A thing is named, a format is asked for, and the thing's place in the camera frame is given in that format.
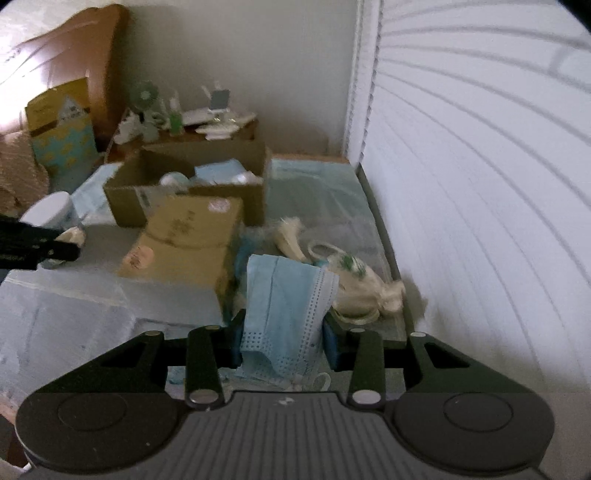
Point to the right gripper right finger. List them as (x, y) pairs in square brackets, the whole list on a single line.
[(448, 410)]

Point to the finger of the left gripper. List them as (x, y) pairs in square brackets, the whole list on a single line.
[(59, 252)]

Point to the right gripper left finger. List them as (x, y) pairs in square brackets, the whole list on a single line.
[(125, 405)]

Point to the blue white plush toy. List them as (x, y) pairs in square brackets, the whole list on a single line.
[(174, 179)]

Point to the light blue drawstring pouch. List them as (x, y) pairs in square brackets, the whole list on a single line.
[(223, 173)]

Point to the blue face mask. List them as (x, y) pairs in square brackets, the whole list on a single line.
[(286, 302)]

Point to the white bone toy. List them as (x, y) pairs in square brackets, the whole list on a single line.
[(286, 236)]

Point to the clear jar white lid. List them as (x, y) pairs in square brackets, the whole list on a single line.
[(55, 211)]

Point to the brown floral cloth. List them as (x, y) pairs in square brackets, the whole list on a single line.
[(23, 180)]

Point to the grey checked blanket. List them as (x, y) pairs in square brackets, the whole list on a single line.
[(55, 320)]

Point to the yellow blue paper bag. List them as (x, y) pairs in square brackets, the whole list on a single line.
[(62, 134)]

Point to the closed tan cardboard box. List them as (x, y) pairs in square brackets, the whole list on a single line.
[(189, 241)]

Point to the green spray bottle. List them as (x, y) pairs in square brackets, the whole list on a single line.
[(175, 117)]

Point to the small green desk fan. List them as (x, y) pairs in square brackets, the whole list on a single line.
[(144, 101)]

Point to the white wifi router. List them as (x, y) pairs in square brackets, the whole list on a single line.
[(201, 115)]

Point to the open brown cardboard box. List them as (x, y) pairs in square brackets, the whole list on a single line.
[(134, 189)]

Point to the wooden headboard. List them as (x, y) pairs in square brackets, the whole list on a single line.
[(85, 46)]

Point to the small screen device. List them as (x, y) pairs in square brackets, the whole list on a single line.
[(219, 100)]

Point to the wooden nightstand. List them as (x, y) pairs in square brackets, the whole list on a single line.
[(119, 153)]

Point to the light blue towel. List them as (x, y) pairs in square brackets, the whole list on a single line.
[(326, 196)]

